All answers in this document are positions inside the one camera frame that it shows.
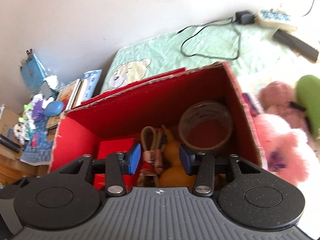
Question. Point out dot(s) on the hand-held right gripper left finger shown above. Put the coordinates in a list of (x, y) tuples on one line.
[(135, 158)]

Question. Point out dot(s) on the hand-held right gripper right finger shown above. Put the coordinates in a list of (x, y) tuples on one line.
[(185, 160)]

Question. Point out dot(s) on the orange brown gourd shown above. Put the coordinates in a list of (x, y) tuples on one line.
[(172, 152)]

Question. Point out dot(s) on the small red gift box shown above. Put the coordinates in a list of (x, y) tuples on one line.
[(113, 147)]

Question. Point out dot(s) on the packing tape roll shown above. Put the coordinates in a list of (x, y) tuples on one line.
[(205, 130)]

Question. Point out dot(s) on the large red cardboard box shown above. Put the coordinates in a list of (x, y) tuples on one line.
[(155, 105)]

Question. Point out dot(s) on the black cylinder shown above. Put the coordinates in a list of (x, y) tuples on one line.
[(10, 143)]

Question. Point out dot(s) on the blue white checked tablecloth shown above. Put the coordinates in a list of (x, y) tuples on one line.
[(40, 145)]

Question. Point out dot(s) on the small white figurine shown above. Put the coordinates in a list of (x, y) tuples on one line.
[(21, 130)]

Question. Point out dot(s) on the stack of books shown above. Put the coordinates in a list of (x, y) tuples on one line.
[(79, 92)]

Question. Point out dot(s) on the orange cover book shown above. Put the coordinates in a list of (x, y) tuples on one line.
[(67, 93)]

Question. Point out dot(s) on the green frog toy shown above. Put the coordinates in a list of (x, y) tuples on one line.
[(27, 112)]

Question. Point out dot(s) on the blue glasses case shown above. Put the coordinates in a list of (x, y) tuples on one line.
[(54, 108)]

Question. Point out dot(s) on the pink plush toy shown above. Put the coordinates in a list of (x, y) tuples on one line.
[(280, 140)]

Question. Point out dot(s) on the purple plush toy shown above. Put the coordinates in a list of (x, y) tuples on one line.
[(38, 111)]

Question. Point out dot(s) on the mint green quilted blanket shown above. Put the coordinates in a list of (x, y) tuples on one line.
[(170, 50)]

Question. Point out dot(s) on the dusty rose plush toy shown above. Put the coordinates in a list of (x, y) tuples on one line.
[(277, 97)]

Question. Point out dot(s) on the small grey box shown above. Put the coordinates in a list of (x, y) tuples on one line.
[(47, 90)]

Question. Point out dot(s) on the crumpled white tissue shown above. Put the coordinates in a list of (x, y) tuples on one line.
[(51, 81)]

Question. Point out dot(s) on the blue plastic bag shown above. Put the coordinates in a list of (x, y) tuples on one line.
[(32, 72)]

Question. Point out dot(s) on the green plush toy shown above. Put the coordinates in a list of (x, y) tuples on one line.
[(310, 97)]

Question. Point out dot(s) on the black charger adapter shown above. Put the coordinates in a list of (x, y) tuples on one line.
[(245, 17)]

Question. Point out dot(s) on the black smartphone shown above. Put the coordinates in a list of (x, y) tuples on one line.
[(295, 43)]

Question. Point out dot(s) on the white blue power strip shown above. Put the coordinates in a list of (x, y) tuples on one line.
[(275, 18)]

